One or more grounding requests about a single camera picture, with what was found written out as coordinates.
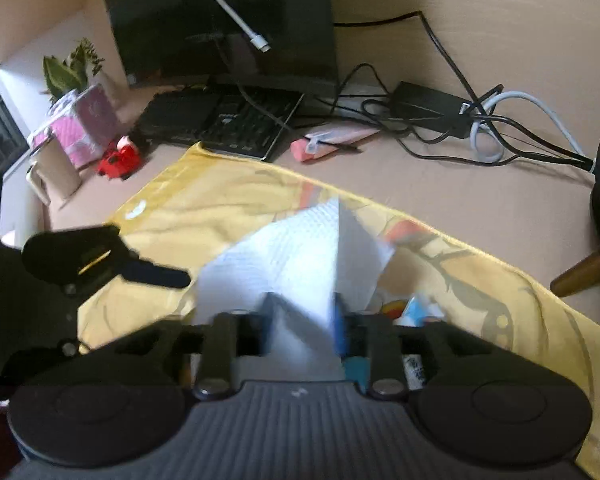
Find pink box with plant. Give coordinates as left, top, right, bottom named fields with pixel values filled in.
left=29, top=38, right=122, bottom=169

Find white paper towel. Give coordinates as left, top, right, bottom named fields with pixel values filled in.
left=194, top=200, right=394, bottom=382

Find black computer monitor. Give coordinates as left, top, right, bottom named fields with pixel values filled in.
left=104, top=0, right=339, bottom=94

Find black power cables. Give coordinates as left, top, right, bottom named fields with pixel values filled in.
left=214, top=8, right=595, bottom=172

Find black keyboard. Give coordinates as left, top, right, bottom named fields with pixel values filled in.
left=134, top=86, right=303, bottom=160

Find red toy figure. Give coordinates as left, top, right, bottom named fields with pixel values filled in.
left=96, top=136, right=143, bottom=180

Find beige mug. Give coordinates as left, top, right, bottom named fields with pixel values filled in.
left=26, top=133, right=82, bottom=206

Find black power adapter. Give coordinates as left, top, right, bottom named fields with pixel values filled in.
left=389, top=81, right=470, bottom=139

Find yellow cartoon printed cloth mat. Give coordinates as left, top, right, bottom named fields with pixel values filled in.
left=76, top=143, right=600, bottom=479

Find white charger cable with plug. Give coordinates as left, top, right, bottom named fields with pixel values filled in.
left=189, top=0, right=272, bottom=54

